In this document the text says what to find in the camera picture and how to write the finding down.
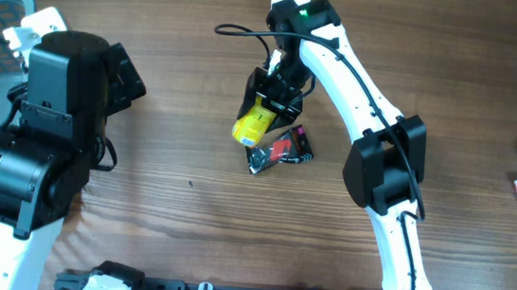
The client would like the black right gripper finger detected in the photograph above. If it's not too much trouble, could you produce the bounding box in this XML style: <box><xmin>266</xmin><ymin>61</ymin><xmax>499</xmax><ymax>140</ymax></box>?
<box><xmin>237</xmin><ymin>85</ymin><xmax>258</xmax><ymax>119</ymax></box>
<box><xmin>267</xmin><ymin>110</ymin><xmax>300</xmax><ymax>133</ymax></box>

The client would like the hex wrench set package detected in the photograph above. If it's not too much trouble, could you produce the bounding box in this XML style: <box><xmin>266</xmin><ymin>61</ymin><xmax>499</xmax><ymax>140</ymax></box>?
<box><xmin>245</xmin><ymin>124</ymin><xmax>313</xmax><ymax>175</ymax></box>

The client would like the yellow candy canister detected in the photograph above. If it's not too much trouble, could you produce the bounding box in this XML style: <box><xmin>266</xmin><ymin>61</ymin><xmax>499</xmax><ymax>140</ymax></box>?
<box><xmin>232</xmin><ymin>96</ymin><xmax>276</xmax><ymax>148</ymax></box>

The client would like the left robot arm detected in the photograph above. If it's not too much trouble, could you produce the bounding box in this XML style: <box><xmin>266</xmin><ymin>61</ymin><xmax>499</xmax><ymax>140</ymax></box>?
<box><xmin>0</xmin><ymin>30</ymin><xmax>147</xmax><ymax>290</ymax></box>

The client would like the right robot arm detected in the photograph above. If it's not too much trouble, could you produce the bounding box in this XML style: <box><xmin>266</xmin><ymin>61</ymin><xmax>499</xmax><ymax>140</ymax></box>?
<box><xmin>232</xmin><ymin>0</ymin><xmax>433</xmax><ymax>290</ymax></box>

